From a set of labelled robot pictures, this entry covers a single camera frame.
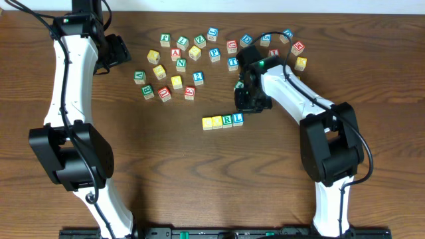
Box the blue T block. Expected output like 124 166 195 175
227 57 239 71

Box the yellow S block lower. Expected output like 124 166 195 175
153 65 167 80

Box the blue 2 block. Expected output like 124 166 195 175
193 72 205 86

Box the green N block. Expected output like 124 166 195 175
176 58 187 72

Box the blue d block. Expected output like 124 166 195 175
240 34 253 48
280 29 293 44

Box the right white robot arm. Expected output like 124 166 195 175
234 45 364 237

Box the blue 5 block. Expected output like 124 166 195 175
260 33 272 47

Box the red U block lower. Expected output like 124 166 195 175
157 86 171 102

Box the green R block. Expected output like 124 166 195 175
222 115 233 128

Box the yellow k block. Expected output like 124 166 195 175
147 50 161 64
294 57 307 71

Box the yellow S block upper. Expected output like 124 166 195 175
189 45 202 61

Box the green 4 block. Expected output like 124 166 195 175
233 80 244 91

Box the yellow K block right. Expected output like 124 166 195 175
294 57 307 71

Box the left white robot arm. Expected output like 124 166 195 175
29 1 143 238

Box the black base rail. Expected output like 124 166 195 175
58 226 392 239

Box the blue D block left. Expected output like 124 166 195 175
240 34 253 48

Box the blue P block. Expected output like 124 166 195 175
209 48 221 62

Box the red I block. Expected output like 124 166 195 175
268 49 280 57

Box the green J block top left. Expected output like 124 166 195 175
160 33 171 47

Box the blue L block top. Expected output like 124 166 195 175
207 27 218 42

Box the yellow o block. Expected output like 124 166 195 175
212 116 223 129
171 75 183 90

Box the red M block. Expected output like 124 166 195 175
291 41 305 56

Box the yellow s block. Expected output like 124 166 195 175
153 65 167 80
189 45 202 61

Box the green 7 block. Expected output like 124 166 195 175
176 36 189 51

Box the blue D block right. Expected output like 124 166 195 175
280 29 293 44

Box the red A block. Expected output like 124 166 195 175
171 48 181 62

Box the green B block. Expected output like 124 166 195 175
141 84 155 100

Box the green V block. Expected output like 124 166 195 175
133 70 146 84

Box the yellow C block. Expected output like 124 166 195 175
202 117 213 131

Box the yellow K block left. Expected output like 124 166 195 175
147 50 161 64

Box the green Z block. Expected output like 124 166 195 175
194 35 207 48

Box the blue l block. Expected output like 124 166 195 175
207 27 218 42
232 113 244 127

